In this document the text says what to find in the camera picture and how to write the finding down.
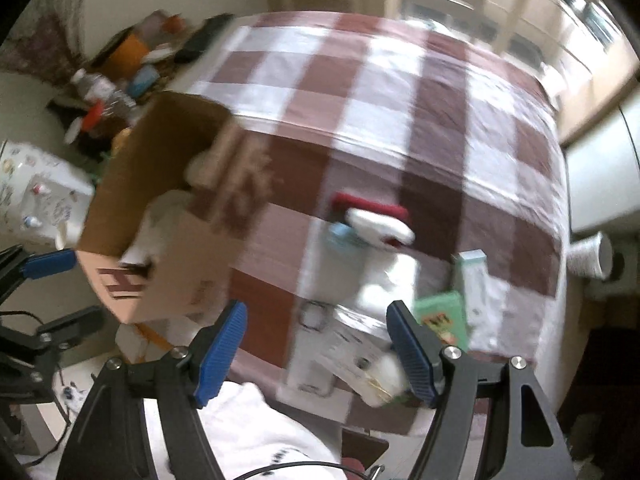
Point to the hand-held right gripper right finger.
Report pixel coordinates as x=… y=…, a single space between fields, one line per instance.
x=412 y=355

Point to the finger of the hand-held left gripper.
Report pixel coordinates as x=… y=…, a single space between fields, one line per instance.
x=50 y=263
x=70 y=324

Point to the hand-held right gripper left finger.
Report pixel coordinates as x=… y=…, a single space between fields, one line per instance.
x=220 y=355

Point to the green pixel print box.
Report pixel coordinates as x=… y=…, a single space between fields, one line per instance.
x=442 y=317

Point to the brown cardboard box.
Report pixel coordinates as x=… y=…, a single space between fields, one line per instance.
x=185 y=285

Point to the white plush toy red bow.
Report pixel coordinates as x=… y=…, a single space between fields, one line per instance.
x=375 y=222

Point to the white soft pouch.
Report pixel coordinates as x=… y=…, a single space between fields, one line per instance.
x=387 y=377

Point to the white printed packet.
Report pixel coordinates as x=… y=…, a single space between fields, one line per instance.
x=350 y=355

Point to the white bag orange print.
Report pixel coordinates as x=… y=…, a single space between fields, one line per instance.
x=145 y=340

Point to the white cartoon print box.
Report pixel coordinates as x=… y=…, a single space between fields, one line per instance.
x=35 y=185

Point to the white and green tall box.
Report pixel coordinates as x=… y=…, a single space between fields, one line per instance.
x=470 y=280

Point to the light blue small item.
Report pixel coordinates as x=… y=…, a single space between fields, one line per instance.
x=341 y=235

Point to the red lid jar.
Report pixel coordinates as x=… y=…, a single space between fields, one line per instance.
x=95 y=116

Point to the white cloth item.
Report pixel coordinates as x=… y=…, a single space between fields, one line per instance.
x=200 y=167

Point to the clear water bottle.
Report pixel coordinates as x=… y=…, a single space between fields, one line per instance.
x=97 y=86

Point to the patterned paper cup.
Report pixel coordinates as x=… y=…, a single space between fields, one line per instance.
x=587 y=256

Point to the blue small box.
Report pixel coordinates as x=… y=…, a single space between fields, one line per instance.
x=143 y=81

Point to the orange cup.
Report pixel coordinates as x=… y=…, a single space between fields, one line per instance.
x=127 y=55

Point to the white wrapped packet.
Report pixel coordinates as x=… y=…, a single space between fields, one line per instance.
x=159 y=54

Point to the brown white checkered tablecloth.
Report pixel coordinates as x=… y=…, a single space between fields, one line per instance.
x=380 y=110

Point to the white cabinet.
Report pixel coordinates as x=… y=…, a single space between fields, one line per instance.
x=605 y=175

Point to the black plastic bag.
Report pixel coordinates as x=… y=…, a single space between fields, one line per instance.
x=202 y=37

